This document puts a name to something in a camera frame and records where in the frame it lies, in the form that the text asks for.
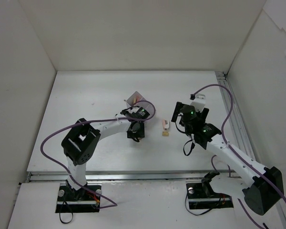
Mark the white three-compartment organizer box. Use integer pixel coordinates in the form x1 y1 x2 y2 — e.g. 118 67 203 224
125 91 156 120

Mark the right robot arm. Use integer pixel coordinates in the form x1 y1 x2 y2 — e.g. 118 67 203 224
171 102 284 216

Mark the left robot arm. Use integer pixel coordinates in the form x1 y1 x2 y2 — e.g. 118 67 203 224
61 106 151 200

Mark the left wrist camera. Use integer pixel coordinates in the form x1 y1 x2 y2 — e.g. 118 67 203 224
131 107 150 119

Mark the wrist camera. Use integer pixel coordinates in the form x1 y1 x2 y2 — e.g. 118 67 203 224
190 94 206 112
131 107 150 119

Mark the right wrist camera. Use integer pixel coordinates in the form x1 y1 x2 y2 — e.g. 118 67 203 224
190 94 206 112

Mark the aluminium frame rail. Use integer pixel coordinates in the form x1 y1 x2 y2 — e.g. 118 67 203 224
215 72 286 229

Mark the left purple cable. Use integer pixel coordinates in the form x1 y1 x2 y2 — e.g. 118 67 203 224
41 100 157 209

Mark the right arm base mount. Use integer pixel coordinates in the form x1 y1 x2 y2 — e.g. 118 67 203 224
184 172 234 216

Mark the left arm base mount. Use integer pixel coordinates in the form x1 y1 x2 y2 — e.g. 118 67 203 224
55 184 101 213

